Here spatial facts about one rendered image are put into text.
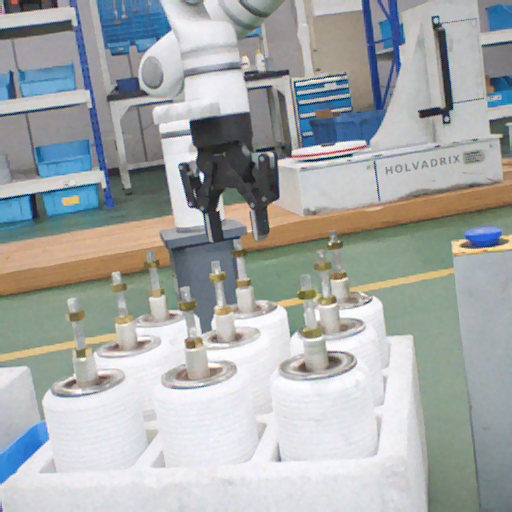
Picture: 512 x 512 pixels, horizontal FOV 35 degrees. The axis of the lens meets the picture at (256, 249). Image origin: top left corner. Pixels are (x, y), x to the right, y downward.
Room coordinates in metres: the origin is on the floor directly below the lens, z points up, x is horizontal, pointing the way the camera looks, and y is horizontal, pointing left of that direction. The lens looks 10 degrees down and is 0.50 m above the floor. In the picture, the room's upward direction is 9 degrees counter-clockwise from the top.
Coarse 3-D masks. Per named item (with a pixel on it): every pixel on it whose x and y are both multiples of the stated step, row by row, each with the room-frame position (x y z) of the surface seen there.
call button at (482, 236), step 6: (480, 228) 0.90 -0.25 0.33; (486, 228) 0.89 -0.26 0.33; (492, 228) 0.89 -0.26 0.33; (498, 228) 0.88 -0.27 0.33; (468, 234) 0.88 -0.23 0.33; (474, 234) 0.88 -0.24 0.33; (480, 234) 0.87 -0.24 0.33; (486, 234) 0.87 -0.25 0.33; (492, 234) 0.87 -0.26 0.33; (498, 234) 0.87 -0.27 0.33; (468, 240) 0.89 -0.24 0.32; (474, 240) 0.88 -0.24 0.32; (480, 240) 0.87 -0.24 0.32; (486, 240) 0.87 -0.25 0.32; (492, 240) 0.87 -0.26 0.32
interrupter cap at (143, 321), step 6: (150, 312) 1.05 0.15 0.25; (168, 312) 1.05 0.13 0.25; (174, 312) 1.04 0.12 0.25; (180, 312) 1.03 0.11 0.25; (138, 318) 1.03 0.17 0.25; (144, 318) 1.03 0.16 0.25; (150, 318) 1.03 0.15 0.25; (168, 318) 1.02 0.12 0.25; (174, 318) 1.00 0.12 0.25; (180, 318) 1.00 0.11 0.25; (138, 324) 1.00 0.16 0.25; (144, 324) 0.99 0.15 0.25; (150, 324) 0.99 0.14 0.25; (156, 324) 0.99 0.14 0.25; (162, 324) 0.99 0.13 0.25; (168, 324) 0.99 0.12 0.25
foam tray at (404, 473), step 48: (384, 384) 0.89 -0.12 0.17; (384, 432) 0.73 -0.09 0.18; (48, 480) 0.74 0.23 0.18; (96, 480) 0.72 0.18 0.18; (144, 480) 0.71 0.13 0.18; (192, 480) 0.69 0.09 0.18; (240, 480) 0.68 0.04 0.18; (288, 480) 0.67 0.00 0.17; (336, 480) 0.66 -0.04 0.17; (384, 480) 0.65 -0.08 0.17
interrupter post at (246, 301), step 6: (246, 288) 0.99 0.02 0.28; (252, 288) 0.99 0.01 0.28; (240, 294) 0.99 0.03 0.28; (246, 294) 0.99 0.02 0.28; (252, 294) 0.99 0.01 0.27; (240, 300) 0.99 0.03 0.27; (246, 300) 0.99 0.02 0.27; (252, 300) 0.99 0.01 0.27; (240, 306) 0.99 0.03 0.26; (246, 306) 0.99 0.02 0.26; (252, 306) 0.99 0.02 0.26; (240, 312) 0.99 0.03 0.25; (246, 312) 0.99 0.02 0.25
